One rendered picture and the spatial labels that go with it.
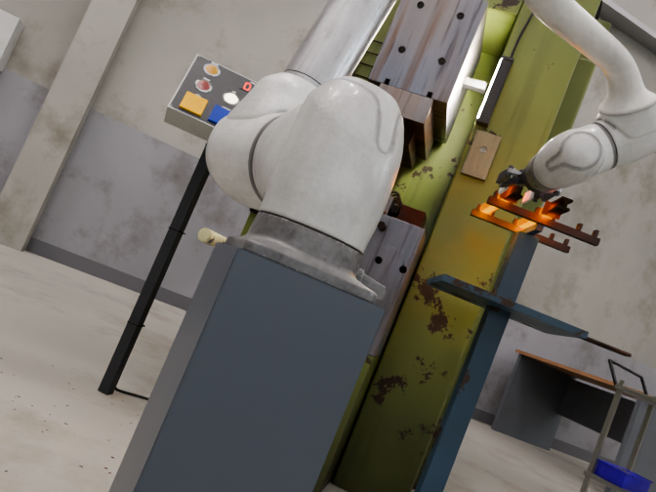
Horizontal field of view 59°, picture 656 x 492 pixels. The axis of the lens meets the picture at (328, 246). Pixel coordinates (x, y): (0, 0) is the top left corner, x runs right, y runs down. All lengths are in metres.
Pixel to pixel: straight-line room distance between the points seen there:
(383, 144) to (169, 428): 0.42
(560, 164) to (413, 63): 1.08
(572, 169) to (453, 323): 1.02
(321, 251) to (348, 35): 0.42
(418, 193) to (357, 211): 1.78
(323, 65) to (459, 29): 1.30
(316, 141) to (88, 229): 4.67
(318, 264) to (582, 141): 0.65
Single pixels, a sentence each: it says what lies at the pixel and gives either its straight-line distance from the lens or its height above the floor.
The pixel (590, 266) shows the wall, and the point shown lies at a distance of 7.21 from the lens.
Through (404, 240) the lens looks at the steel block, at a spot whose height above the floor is 0.86.
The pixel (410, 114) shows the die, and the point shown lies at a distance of 2.10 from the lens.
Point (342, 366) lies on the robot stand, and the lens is 0.72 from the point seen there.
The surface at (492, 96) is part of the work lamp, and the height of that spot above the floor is 1.48.
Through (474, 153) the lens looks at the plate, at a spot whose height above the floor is 1.27.
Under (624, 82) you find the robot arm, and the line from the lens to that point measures 1.28.
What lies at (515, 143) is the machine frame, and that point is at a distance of 2.22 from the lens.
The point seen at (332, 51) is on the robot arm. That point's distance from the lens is 0.99.
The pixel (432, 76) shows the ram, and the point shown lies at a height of 1.44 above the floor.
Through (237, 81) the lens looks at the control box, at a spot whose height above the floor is 1.17.
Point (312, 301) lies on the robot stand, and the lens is 0.69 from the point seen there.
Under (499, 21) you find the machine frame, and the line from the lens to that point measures 2.50.
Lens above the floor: 0.58
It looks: 5 degrees up
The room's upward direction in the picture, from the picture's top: 23 degrees clockwise
